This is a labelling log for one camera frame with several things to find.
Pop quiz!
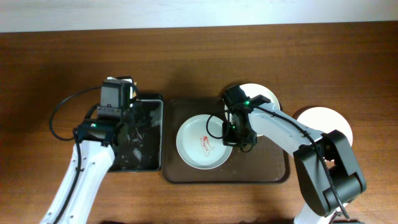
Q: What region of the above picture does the black wash basin with water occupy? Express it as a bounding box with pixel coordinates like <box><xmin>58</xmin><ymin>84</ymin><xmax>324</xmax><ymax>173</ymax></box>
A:
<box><xmin>108</xmin><ymin>93</ymin><xmax>164</xmax><ymax>172</ymax></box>

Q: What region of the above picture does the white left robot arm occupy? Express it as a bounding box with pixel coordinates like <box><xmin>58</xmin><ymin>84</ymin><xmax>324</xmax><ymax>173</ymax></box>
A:
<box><xmin>41</xmin><ymin>77</ymin><xmax>139</xmax><ymax>223</ymax></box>

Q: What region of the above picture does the brown plastic serving tray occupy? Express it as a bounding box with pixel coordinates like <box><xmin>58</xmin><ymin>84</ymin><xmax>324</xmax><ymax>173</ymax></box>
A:
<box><xmin>162</xmin><ymin>98</ymin><xmax>290</xmax><ymax>184</ymax></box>

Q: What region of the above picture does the pale green plate red stain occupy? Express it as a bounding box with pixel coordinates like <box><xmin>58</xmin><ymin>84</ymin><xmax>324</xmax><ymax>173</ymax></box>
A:
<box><xmin>176</xmin><ymin>114</ymin><xmax>233</xmax><ymax>170</ymax></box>

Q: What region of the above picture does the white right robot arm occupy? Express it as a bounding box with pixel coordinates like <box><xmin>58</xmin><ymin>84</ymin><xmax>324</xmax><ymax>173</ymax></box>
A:
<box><xmin>221</xmin><ymin>85</ymin><xmax>367</xmax><ymax>223</ymax></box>

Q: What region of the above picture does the yellow green sponge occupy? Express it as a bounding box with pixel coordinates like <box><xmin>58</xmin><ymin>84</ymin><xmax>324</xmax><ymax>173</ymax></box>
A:
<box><xmin>130</xmin><ymin>82</ymin><xmax>139</xmax><ymax>99</ymax></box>

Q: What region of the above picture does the white plate with red stain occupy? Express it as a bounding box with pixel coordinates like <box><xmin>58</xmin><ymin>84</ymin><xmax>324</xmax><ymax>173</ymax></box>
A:
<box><xmin>294</xmin><ymin>106</ymin><xmax>353</xmax><ymax>146</ymax></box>

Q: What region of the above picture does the cream plate with red stain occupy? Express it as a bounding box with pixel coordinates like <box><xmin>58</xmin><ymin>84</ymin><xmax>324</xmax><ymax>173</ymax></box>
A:
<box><xmin>221</xmin><ymin>83</ymin><xmax>289</xmax><ymax>142</ymax></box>

